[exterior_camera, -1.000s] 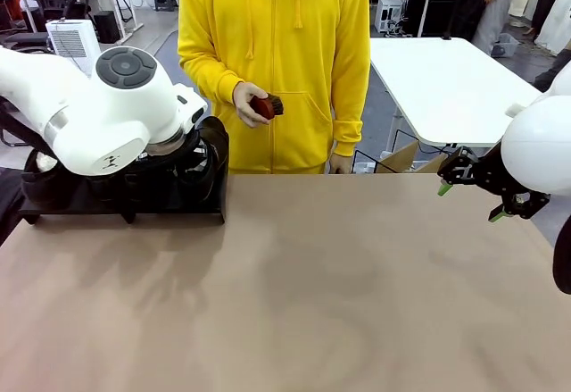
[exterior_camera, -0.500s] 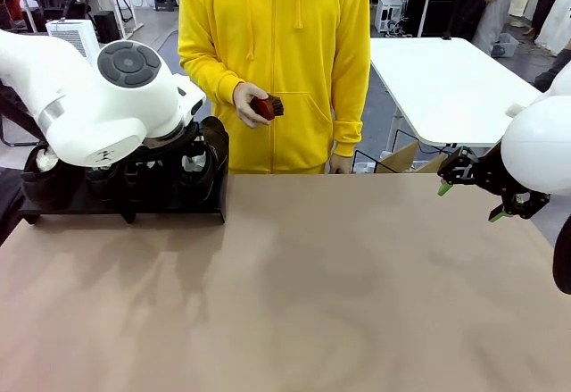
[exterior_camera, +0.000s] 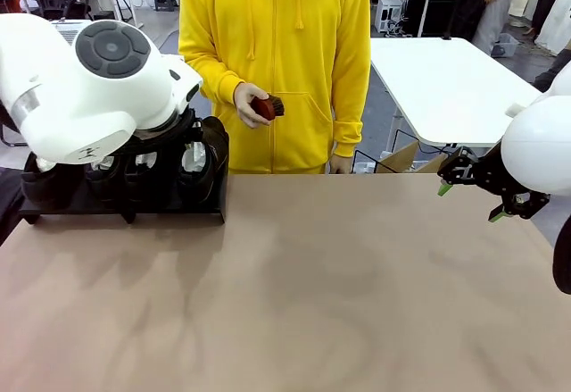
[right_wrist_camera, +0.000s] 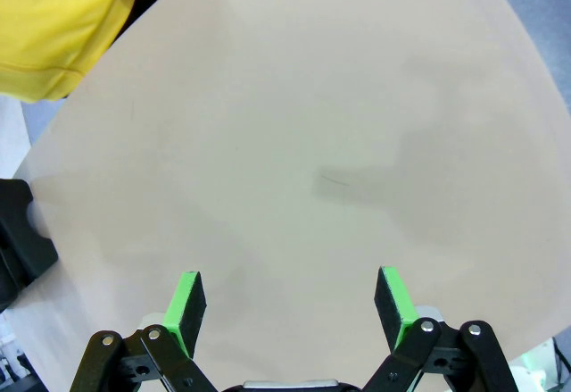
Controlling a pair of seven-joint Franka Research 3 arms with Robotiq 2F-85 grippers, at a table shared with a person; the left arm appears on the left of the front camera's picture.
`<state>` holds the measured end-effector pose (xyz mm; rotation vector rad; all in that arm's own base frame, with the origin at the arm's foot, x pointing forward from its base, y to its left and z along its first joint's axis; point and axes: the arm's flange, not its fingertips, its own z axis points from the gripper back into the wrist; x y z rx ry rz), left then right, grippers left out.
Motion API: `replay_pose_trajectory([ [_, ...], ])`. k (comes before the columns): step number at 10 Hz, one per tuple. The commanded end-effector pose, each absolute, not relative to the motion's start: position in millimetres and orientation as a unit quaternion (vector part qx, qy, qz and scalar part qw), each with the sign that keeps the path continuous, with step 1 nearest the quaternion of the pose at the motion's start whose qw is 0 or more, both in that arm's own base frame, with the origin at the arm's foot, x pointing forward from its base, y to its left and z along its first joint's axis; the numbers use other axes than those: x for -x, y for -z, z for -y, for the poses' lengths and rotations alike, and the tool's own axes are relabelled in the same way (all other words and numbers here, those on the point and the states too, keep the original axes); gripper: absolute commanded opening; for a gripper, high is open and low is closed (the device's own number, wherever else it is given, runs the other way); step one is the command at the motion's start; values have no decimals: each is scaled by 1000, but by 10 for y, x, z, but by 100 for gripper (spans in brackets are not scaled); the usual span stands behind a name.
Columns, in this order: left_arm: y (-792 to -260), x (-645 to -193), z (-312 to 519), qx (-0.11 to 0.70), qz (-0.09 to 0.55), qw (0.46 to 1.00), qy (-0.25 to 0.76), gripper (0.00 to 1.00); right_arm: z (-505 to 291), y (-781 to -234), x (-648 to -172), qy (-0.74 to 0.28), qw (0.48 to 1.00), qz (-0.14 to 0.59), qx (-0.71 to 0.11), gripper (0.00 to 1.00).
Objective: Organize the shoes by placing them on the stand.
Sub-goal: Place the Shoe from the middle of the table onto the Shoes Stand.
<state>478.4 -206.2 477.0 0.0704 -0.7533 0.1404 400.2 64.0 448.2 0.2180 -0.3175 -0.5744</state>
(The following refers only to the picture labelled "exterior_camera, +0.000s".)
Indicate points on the grey plastic bin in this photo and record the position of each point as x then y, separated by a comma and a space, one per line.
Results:
508, 46

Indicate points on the red wooden shoe brush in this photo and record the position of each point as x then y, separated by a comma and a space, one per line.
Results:
267, 108

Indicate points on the person's right forearm yellow sleeve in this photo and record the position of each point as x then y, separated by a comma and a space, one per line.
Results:
209, 79

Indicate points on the person's left forearm yellow sleeve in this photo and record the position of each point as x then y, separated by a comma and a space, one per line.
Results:
352, 115

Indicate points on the person in yellow hoodie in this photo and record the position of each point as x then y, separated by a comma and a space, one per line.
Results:
276, 30

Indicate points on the background person in dark clothes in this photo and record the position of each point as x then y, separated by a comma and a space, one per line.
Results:
553, 72

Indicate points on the black computer tower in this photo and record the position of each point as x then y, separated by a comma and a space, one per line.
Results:
107, 14

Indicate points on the white computer case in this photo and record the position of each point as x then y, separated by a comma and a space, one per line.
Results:
390, 12

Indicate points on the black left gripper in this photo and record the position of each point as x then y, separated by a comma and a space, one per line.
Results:
176, 126

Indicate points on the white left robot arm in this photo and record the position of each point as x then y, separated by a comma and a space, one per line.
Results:
67, 97

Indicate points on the white air purifier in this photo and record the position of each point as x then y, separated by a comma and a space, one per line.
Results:
67, 28

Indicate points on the white paper shoe stuffing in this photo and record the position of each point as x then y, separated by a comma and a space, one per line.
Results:
195, 160
146, 159
103, 165
45, 164

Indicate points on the person's right hand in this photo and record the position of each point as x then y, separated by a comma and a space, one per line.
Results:
244, 104

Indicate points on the background person in red shirt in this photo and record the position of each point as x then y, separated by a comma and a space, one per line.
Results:
495, 17

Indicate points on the person's left hand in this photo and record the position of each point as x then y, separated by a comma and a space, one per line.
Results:
341, 165

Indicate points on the brown cardboard box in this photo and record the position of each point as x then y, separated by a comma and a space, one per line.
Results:
401, 160

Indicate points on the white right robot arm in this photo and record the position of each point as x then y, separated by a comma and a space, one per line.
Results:
544, 142

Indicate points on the white table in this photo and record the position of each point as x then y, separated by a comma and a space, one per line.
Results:
446, 88

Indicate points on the black shoe stand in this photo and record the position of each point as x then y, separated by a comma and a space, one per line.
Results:
134, 214

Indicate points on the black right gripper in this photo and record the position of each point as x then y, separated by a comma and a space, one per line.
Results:
490, 171

